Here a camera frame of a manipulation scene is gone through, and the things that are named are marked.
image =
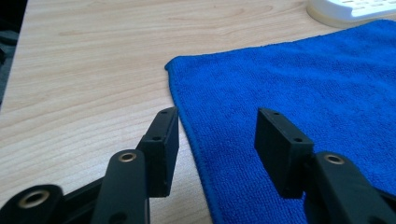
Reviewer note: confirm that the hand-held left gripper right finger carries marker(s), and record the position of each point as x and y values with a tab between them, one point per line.
285	158

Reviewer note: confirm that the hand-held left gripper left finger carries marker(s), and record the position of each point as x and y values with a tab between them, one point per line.
160	155

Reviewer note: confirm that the blue microfibre cloth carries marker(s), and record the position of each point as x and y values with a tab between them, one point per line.
280	93

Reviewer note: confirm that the white plastic tray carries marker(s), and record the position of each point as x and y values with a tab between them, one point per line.
345	11

